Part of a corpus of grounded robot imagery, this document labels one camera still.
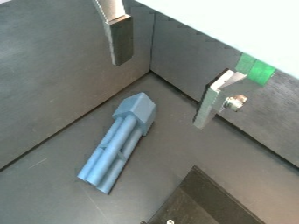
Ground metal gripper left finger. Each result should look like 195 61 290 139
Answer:
93 0 134 67

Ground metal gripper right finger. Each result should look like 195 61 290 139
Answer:
193 69 248 129

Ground blue three prong object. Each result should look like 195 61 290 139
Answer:
78 92 157 194

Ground green shape sorting block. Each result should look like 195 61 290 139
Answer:
236 53 277 86

